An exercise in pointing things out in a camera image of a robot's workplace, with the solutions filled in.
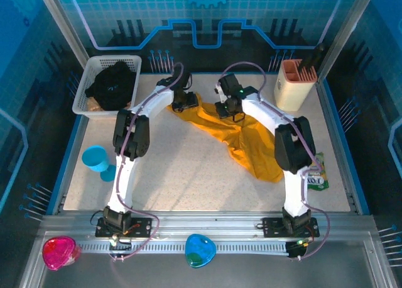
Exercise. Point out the blue plastic goblet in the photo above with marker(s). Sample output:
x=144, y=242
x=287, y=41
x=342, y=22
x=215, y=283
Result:
x=95, y=160

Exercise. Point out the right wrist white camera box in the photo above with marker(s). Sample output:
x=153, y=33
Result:
x=220, y=93

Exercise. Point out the small black controller box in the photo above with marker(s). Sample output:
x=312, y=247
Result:
x=121, y=244
x=295, y=249

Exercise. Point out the aluminium frame post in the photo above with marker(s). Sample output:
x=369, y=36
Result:
x=345, y=33
x=63, y=27

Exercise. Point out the blue heart-shaped container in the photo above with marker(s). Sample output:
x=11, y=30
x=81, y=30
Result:
x=199, y=250

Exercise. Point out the yellow t-shirt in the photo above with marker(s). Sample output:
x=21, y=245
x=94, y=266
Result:
x=251, y=143

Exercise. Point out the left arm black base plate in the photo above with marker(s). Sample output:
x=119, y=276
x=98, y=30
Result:
x=143, y=228

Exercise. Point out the green snack bag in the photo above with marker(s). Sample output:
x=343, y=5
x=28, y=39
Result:
x=318, y=181

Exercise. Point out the pink heart-shaped container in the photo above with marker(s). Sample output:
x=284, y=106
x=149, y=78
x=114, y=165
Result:
x=59, y=253

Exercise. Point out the black t-shirt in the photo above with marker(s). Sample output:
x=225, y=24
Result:
x=113, y=86

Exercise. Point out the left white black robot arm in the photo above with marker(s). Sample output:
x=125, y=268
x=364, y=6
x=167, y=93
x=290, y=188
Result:
x=125, y=181

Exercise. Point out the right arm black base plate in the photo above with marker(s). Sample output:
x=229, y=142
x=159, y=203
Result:
x=271, y=226

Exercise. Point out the aluminium extrusion rail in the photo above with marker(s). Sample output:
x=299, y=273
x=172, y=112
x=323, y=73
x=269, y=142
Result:
x=204, y=225

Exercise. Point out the tan cloth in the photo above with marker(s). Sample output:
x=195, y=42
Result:
x=94, y=104

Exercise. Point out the cream utensil holder orange insert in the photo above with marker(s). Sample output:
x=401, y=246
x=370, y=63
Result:
x=290, y=93

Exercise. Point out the white plastic laundry basket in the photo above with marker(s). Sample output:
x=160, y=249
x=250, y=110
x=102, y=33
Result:
x=91, y=71

